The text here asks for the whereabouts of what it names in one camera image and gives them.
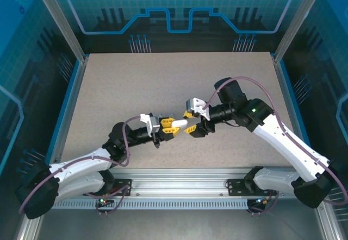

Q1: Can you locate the white earbud charging case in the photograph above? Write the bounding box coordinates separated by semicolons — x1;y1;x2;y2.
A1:
170;118;189;129

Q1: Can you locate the small controller board with LED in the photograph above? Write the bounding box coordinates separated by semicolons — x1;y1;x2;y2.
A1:
248;196;272;207
96;196;115;209

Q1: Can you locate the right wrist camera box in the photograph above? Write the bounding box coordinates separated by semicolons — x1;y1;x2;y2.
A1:
185;97;212;122

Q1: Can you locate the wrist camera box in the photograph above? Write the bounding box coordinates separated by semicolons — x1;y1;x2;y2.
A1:
139;112;161;135
185;97;212;122

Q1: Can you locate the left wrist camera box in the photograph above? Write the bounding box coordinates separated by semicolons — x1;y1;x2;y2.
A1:
139;112;161;135

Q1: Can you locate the aluminium side frame rail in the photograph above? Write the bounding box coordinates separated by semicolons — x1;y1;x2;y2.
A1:
271;55;310;146
45;56;89;167

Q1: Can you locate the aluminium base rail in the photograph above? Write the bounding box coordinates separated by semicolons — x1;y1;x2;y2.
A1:
107;167;327;199

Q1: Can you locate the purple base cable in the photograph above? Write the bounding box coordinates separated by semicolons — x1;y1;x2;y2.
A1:
246;182;280;217
86;184;132;217

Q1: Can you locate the slotted grey cable duct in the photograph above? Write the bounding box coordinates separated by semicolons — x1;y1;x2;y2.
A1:
51;198;256;211

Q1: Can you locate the aluminium frame post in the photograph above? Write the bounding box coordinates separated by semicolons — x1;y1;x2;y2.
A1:
29;0;89;64
273;0;328;63

